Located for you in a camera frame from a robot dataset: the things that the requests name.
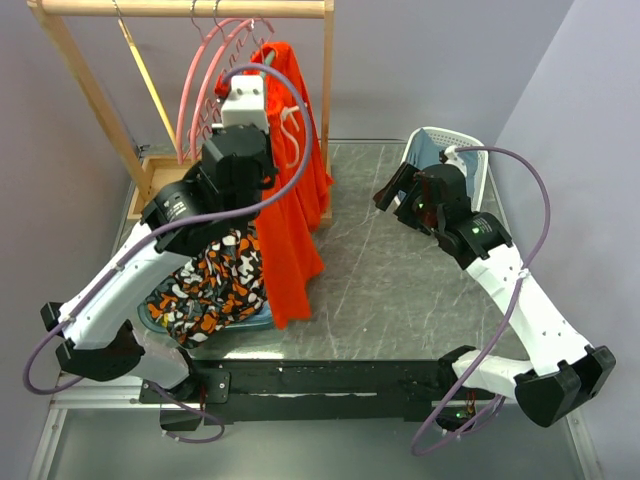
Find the green plastic hanger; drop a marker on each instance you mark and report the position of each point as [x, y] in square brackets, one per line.
[265, 57]

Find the left pink plastic hanger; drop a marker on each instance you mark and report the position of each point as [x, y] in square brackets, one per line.
[191, 126]

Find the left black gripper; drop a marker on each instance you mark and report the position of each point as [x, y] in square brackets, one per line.
[270, 164]

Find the blue-grey cloth in basket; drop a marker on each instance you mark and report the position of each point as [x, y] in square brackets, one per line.
[425, 145]

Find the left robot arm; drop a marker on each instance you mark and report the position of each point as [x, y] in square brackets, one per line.
[99, 340]

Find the white plastic basket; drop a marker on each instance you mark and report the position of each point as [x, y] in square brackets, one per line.
[477, 160]

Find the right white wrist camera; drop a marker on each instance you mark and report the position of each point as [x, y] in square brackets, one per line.
[449, 156]

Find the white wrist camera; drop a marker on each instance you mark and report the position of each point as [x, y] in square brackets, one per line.
[449, 156]
[242, 103]

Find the right pink plastic hanger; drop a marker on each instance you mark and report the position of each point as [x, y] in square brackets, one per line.
[239, 50]

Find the pink plastic hanger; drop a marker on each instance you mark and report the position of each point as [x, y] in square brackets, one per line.
[239, 50]
[191, 126]

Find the yellow plastic hanger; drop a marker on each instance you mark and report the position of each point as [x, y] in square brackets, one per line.
[149, 83]

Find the patterned camouflage shorts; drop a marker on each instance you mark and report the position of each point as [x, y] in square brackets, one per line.
[221, 285]

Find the orange shorts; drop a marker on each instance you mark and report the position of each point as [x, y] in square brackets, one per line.
[290, 258]

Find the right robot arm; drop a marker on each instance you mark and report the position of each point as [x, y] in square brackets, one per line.
[563, 369]

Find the wooden clothes rack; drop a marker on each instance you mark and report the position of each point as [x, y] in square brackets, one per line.
[51, 14]

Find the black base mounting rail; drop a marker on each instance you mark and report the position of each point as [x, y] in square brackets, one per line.
[231, 391]

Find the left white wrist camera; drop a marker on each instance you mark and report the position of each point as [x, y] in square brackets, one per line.
[242, 103]

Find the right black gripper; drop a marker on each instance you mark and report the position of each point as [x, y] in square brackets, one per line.
[407, 177]

